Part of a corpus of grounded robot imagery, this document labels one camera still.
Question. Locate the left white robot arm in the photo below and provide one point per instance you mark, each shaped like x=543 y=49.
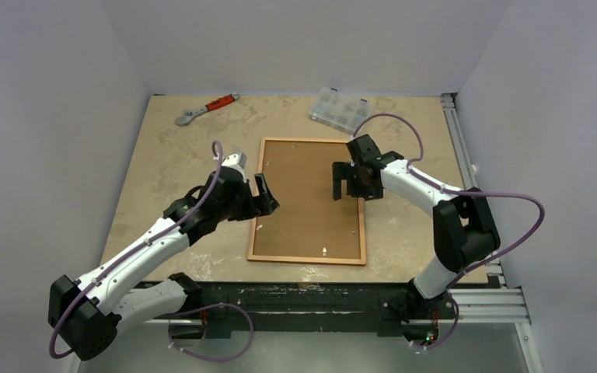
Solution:
x=89 y=312

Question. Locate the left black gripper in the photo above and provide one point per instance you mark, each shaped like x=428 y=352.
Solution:
x=252 y=207

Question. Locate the orange wooden picture frame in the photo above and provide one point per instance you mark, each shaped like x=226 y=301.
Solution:
x=363 y=231

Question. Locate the clear plastic organizer box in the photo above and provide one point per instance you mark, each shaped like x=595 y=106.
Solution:
x=340 y=111

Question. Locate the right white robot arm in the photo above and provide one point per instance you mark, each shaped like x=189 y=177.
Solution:
x=464 y=231

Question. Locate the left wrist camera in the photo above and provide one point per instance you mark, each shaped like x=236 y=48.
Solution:
x=236 y=161

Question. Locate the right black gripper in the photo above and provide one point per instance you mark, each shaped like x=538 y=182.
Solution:
x=350 y=182

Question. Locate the brown fibreboard backing board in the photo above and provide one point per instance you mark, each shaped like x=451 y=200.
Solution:
x=303 y=206

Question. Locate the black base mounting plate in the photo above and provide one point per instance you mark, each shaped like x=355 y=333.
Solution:
x=384 y=309

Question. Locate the red handled adjustable wrench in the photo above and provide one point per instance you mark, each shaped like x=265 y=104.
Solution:
x=189 y=115

